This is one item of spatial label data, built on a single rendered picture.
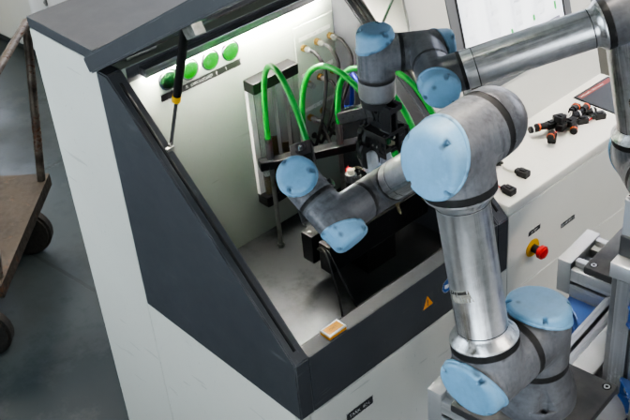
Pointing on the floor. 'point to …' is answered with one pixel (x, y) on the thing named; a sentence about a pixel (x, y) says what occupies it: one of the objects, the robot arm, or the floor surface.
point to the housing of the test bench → (88, 3)
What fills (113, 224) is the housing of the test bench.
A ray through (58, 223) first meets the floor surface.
